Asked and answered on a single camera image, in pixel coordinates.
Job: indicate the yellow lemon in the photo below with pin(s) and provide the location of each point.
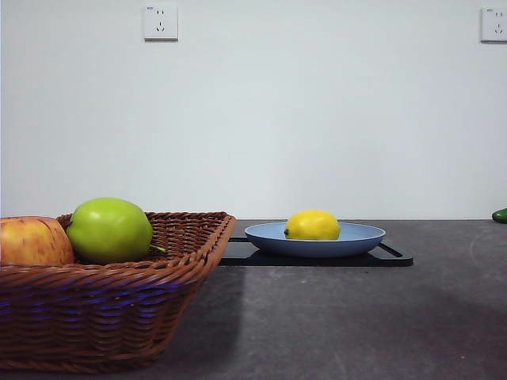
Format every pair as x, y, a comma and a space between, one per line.
313, 225

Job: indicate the blue round plate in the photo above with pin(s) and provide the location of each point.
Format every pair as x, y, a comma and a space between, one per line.
317, 247

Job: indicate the brown wicker basket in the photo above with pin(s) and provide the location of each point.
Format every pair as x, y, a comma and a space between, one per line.
99, 312

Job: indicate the black flat tray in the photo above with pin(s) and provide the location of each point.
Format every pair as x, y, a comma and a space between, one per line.
237, 255

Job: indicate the green apple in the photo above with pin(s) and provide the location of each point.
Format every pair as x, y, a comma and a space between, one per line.
111, 229

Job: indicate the red apple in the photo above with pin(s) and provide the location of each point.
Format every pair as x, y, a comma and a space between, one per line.
27, 241

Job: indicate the dark green cucumber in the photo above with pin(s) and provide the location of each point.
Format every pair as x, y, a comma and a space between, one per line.
500, 215

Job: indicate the white wall socket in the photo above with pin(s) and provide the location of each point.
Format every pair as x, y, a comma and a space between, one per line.
160, 21
495, 24

